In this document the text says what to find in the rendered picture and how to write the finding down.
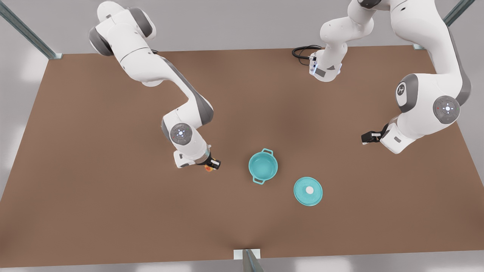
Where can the teal lid with white knob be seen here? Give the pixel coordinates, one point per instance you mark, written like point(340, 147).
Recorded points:
point(308, 191)

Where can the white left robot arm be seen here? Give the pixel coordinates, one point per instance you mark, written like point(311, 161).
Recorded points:
point(427, 94)

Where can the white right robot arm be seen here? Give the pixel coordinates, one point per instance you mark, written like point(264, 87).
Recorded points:
point(151, 64)

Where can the silver frame post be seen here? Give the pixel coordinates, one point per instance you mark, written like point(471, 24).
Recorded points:
point(249, 260)
point(450, 19)
point(26, 30)

